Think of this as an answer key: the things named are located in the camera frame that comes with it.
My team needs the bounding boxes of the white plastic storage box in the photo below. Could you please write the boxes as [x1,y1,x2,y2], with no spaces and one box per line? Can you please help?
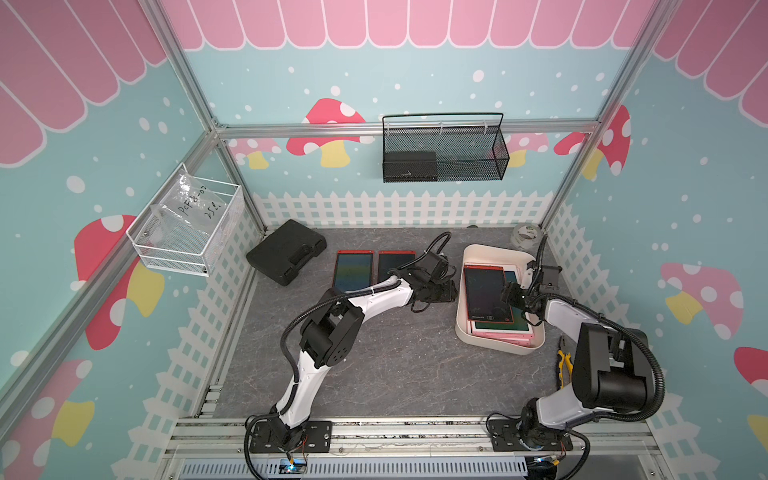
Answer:
[455,244,546,356]

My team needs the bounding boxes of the red frame writing tablet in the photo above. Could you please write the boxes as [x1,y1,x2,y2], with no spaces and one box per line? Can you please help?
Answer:
[332,250,373,292]

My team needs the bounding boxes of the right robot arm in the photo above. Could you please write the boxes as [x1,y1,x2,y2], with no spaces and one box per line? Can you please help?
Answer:
[502,237,666,451]

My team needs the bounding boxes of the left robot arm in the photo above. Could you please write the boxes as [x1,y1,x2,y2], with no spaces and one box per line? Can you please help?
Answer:
[244,231,458,454]

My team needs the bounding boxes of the black box in basket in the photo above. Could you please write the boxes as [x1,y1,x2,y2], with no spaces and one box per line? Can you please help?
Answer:
[382,151,438,183]

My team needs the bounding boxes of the clear tape roll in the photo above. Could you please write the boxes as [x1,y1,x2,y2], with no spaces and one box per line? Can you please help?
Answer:
[511,223,542,251]

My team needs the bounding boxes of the black plastic tool case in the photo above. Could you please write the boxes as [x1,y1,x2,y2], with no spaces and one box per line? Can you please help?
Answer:
[246,219,327,286]

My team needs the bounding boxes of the clear plastic bag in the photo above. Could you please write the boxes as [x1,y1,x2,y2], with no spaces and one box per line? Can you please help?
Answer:
[145,173,228,253]

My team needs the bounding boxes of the yellow handled pliers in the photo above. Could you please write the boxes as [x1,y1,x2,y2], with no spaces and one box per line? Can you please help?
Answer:
[557,336,573,389]

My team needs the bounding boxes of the black mesh wall basket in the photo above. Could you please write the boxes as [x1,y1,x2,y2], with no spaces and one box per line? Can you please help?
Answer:
[381,112,510,182]

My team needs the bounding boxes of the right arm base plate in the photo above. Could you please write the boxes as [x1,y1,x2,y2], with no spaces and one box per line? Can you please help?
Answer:
[485,416,573,453]

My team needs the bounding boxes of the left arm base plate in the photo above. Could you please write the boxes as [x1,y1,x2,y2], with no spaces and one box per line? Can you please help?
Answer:
[246,418,333,454]

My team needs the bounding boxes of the white wire wall basket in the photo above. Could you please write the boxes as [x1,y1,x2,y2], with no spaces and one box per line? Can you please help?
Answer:
[126,164,245,277]

